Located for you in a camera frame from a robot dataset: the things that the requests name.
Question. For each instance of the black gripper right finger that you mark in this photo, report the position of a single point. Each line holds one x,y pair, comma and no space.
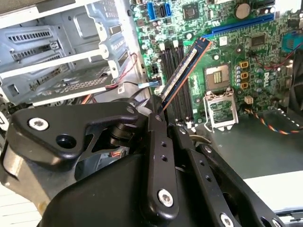
213,184

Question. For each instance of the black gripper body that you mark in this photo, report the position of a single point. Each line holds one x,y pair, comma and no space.
106,196

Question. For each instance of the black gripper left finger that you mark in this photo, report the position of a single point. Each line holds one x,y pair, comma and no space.
162,170

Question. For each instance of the RAM stick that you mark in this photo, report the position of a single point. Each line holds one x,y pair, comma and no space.
187,68

